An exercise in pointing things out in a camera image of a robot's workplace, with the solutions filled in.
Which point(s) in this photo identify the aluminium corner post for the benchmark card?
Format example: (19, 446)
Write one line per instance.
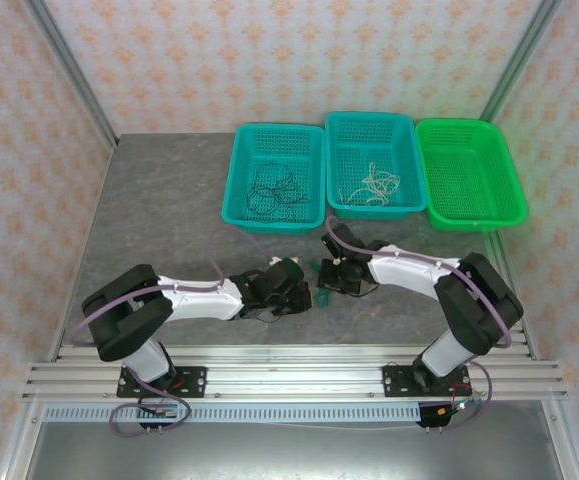
(519, 55)
(74, 70)

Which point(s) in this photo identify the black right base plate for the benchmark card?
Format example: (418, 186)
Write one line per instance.
(399, 381)

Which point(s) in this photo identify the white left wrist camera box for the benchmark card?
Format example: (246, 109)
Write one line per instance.
(284, 260)

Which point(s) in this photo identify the cyan blue plastic basket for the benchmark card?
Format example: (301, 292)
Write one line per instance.
(369, 115)

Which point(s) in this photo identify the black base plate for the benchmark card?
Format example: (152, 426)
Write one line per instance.
(191, 380)
(399, 381)

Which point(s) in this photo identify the bright green plastic basket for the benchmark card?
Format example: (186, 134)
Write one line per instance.
(474, 225)

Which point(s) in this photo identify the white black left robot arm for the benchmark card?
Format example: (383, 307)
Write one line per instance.
(194, 300)

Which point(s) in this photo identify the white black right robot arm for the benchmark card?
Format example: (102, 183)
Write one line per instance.
(404, 270)

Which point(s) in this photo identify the teal green plastic basket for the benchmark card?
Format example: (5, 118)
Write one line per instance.
(269, 228)

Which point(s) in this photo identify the aluminium rail frame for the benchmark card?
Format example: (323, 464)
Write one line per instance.
(294, 375)

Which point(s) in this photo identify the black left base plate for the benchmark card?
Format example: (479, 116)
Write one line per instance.
(191, 380)

